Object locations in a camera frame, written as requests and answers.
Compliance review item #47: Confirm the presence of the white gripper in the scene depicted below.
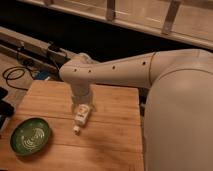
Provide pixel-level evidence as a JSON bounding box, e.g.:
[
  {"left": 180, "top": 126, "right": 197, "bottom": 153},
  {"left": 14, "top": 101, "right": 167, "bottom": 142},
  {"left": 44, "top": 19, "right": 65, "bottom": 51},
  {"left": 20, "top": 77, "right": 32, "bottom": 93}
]
[{"left": 70, "top": 83, "right": 95, "bottom": 114}]

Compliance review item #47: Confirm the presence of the small white bottle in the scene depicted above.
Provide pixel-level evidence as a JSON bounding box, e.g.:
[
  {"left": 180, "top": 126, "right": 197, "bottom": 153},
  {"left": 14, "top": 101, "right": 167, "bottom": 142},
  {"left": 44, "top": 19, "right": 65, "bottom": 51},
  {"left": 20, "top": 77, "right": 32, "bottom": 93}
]
[{"left": 73, "top": 104, "right": 91, "bottom": 135}]

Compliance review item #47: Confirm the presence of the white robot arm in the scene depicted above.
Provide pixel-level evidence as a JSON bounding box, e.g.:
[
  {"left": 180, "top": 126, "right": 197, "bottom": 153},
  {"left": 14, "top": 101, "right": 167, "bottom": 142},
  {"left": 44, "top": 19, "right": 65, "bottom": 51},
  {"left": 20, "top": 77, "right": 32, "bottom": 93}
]
[{"left": 60, "top": 49, "right": 213, "bottom": 171}]

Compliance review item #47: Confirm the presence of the green ceramic bowl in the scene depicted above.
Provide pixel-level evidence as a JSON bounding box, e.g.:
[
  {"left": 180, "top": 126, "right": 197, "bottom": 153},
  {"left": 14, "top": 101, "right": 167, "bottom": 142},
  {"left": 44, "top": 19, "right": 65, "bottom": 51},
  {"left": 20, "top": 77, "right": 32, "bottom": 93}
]
[{"left": 10, "top": 118, "right": 51, "bottom": 156}]

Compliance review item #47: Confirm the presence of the blue object behind table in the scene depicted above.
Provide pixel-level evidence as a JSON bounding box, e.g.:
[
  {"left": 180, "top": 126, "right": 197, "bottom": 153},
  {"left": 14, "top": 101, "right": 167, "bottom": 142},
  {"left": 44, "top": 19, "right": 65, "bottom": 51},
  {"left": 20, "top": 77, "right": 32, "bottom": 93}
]
[{"left": 34, "top": 70, "right": 50, "bottom": 80}]

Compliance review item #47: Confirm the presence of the black device at left edge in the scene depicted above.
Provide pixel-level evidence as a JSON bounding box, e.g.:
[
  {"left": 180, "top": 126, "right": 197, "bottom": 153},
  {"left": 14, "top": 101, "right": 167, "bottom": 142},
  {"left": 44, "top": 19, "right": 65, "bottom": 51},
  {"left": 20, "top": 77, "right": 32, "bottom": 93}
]
[{"left": 0, "top": 87, "right": 14, "bottom": 130}]

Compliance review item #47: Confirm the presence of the black coiled cable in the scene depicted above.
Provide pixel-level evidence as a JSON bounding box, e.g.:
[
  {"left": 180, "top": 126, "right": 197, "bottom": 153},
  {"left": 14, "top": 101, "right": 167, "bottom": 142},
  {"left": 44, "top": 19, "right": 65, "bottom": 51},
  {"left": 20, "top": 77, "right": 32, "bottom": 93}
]
[{"left": 2, "top": 65, "right": 35, "bottom": 91}]

